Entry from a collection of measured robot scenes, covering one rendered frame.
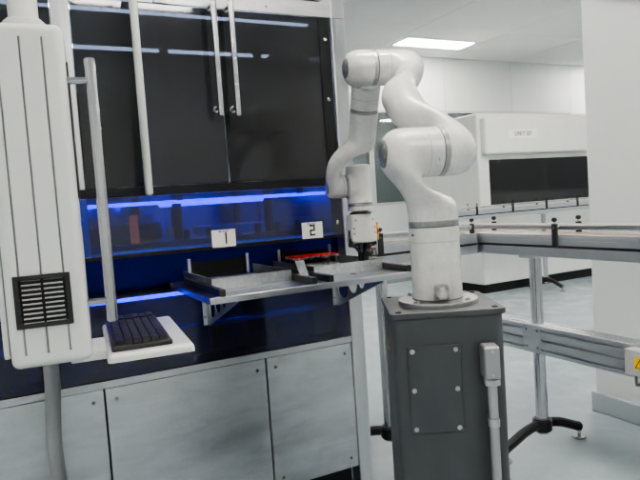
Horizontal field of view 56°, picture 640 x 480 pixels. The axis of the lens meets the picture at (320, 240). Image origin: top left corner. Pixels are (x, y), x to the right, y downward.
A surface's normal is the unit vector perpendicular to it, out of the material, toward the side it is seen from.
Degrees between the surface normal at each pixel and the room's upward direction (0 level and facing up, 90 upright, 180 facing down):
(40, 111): 90
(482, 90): 90
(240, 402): 90
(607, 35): 90
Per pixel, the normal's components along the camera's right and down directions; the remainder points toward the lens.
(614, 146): -0.89, 0.09
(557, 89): 0.45, 0.03
